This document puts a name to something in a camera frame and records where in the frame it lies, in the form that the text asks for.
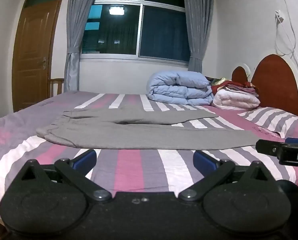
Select wooden chair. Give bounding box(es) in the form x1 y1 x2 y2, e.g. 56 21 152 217
48 78 65 97

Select striped pink bed sheet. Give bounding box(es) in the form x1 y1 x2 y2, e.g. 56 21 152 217
0 90 298 222

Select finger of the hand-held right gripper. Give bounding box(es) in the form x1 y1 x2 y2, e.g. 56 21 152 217
255 137 298 156

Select folded light blue duvet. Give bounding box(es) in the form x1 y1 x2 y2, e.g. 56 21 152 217
147 70 215 106

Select grey curtain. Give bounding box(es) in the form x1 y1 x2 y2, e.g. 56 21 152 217
63 0 101 93
181 0 216 72

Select sliding glass window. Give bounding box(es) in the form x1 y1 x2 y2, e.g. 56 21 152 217
81 0 191 62

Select stack of red folded clothes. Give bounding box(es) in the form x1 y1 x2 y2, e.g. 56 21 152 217
210 78 259 98

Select folded white quilt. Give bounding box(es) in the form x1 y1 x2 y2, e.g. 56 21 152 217
212 88 261 110

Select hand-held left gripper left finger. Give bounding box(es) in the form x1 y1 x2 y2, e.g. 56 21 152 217
21 149 112 202

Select striped pillow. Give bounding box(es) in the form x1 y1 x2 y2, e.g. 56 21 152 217
239 106 298 140

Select brown wooden door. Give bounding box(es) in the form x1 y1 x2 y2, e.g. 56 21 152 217
12 0 68 113

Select red-brown wooden headboard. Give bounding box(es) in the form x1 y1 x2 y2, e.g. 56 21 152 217
232 54 298 119

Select grey pants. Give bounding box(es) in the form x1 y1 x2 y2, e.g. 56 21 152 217
36 105 262 150

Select white cable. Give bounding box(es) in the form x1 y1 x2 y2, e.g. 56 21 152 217
274 0 298 81

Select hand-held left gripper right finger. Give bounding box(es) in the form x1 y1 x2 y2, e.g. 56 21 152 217
178 150 267 202

